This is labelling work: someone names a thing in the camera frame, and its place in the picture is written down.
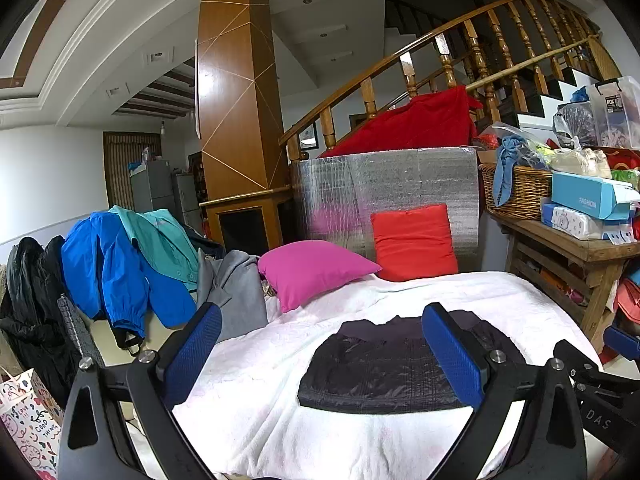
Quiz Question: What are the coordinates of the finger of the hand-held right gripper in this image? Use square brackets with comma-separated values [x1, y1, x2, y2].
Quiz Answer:
[552, 339, 640, 386]
[602, 326, 640, 363]

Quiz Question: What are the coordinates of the printed paper gift bag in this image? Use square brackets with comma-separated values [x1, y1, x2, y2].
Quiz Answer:
[0, 367, 66, 480]

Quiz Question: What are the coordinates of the black puffer jacket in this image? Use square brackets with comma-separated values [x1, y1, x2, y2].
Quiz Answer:
[297, 315, 526, 415]

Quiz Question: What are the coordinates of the pink pillow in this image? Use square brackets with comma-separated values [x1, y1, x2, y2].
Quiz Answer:
[257, 240, 383, 313]

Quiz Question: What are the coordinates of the blue jacket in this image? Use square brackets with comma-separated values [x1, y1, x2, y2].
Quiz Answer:
[61, 211, 198, 338]

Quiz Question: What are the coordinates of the red bag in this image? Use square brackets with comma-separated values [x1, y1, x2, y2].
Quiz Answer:
[615, 265, 640, 326]

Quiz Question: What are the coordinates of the grey checked cloth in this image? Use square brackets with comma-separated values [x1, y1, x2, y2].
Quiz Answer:
[56, 294, 106, 368]

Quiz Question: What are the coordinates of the red pillow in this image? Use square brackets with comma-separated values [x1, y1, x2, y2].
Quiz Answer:
[371, 204, 460, 282]

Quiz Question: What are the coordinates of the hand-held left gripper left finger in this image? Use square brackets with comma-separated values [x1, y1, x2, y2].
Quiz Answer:
[56, 302, 223, 480]

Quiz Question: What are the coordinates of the red cloth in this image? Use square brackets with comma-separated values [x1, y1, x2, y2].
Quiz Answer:
[320, 85, 485, 158]

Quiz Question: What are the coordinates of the small silver fridge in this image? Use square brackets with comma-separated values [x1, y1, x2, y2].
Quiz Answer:
[172, 172, 201, 231]

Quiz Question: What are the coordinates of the cream plastic bag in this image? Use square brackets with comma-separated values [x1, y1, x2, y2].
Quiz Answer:
[547, 147, 612, 179]

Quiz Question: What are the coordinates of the white fleece blanket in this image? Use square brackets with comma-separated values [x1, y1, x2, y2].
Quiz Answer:
[125, 270, 603, 480]

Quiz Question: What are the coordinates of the teal jacket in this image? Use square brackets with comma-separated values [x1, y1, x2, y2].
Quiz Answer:
[111, 205, 201, 291]

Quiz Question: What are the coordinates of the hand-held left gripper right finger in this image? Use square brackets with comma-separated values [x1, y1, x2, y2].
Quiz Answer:
[421, 302, 588, 480]

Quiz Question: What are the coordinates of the white printed tissue pack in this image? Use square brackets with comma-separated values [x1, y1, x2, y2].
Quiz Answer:
[541, 202, 636, 242]

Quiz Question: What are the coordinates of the wicker basket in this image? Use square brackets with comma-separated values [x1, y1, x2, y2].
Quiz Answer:
[478, 162, 553, 221]

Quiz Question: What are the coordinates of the cream sofa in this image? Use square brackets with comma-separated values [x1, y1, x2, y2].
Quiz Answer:
[87, 317, 201, 361]

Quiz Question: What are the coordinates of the wooden pillar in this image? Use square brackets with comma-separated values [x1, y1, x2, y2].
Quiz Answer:
[195, 0, 293, 256]

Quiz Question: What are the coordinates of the blue cardboard box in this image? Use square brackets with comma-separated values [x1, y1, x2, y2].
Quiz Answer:
[551, 171, 640, 221]

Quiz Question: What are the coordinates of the blue denim cloth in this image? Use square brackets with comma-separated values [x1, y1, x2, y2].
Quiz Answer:
[492, 136, 538, 208]

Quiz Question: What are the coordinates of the brown striped curtain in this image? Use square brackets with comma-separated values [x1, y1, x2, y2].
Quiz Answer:
[102, 131, 163, 213]

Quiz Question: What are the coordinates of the wooden table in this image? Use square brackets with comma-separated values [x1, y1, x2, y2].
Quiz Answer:
[487, 207, 640, 356]

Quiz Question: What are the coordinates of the clear plastic storage box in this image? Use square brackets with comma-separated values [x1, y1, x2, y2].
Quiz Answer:
[585, 77, 640, 150]

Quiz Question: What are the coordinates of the dark patterned bag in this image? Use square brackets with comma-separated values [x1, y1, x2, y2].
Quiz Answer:
[552, 102, 598, 148]

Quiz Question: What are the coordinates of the silver foil insulation mat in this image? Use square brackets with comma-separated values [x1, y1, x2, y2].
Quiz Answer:
[291, 146, 481, 273]

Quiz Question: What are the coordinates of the grey coat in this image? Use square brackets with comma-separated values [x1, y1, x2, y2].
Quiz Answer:
[196, 249, 270, 343]

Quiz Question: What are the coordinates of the black shiny coat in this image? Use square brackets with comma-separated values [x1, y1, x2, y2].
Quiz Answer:
[0, 236, 83, 408]

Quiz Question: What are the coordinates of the grey fridge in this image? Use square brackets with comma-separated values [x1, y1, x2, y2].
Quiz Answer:
[130, 160, 173, 213]

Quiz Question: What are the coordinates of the wooden stair railing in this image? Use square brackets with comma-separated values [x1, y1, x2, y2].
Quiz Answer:
[279, 0, 621, 161]

